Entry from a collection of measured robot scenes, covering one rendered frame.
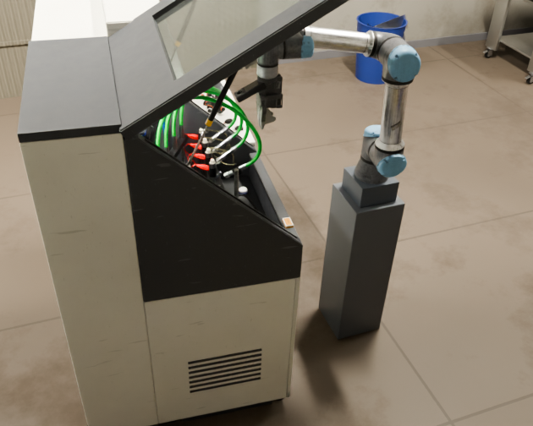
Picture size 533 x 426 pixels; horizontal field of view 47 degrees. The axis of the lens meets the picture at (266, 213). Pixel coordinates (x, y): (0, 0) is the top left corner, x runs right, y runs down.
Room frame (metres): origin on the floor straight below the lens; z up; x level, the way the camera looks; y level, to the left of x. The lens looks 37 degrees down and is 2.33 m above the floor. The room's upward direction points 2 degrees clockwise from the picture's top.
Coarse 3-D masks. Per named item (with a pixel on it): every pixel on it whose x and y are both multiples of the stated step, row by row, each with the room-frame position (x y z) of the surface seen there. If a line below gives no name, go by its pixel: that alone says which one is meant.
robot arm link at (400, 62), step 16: (384, 48) 2.13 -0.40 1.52; (400, 48) 2.07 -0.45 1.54; (384, 64) 2.09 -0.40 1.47; (400, 64) 2.04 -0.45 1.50; (416, 64) 2.05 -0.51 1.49; (384, 80) 2.08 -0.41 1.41; (400, 80) 2.03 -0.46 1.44; (384, 96) 2.10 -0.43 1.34; (400, 96) 2.06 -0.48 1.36; (384, 112) 2.09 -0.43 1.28; (400, 112) 2.07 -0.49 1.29; (384, 128) 2.08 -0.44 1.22; (400, 128) 2.07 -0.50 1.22; (384, 144) 2.07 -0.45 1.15; (400, 144) 2.08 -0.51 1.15; (384, 160) 2.04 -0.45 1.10; (400, 160) 2.04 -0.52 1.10; (384, 176) 2.05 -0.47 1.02
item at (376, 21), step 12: (372, 12) 5.56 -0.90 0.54; (360, 24) 5.26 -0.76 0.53; (372, 24) 5.55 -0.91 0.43; (384, 24) 5.40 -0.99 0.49; (396, 24) 5.42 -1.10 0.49; (360, 60) 5.25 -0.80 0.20; (372, 60) 5.18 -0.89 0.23; (360, 72) 5.25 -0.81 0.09; (372, 72) 5.18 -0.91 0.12; (372, 84) 5.19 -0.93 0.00
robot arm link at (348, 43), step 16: (304, 32) 2.13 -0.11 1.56; (320, 32) 2.15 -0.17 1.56; (336, 32) 2.17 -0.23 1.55; (352, 32) 2.19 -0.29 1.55; (368, 32) 2.22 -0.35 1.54; (384, 32) 2.22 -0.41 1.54; (320, 48) 2.15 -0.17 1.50; (336, 48) 2.15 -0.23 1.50; (352, 48) 2.16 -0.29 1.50; (368, 48) 2.17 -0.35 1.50
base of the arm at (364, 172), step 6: (360, 156) 2.24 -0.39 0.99; (360, 162) 2.22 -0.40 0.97; (366, 162) 2.20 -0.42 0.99; (372, 162) 2.19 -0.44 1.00; (354, 168) 2.25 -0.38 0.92; (360, 168) 2.21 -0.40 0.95; (366, 168) 2.19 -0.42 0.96; (372, 168) 2.18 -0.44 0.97; (354, 174) 2.23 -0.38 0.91; (360, 174) 2.19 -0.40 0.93; (366, 174) 2.19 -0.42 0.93; (372, 174) 2.17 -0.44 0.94; (378, 174) 2.18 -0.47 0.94; (360, 180) 2.19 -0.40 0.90; (366, 180) 2.17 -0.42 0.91; (372, 180) 2.17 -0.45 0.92; (378, 180) 2.17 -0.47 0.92; (384, 180) 2.18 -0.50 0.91
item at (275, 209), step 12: (252, 156) 2.27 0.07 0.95; (252, 168) 2.24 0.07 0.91; (264, 168) 2.18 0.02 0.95; (252, 180) 2.24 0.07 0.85; (264, 180) 2.09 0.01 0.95; (264, 192) 2.05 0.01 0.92; (276, 192) 2.00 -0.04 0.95; (264, 204) 2.04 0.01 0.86; (276, 204) 1.92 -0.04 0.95; (276, 216) 1.87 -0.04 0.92; (288, 216) 1.84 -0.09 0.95; (288, 228) 1.77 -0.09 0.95
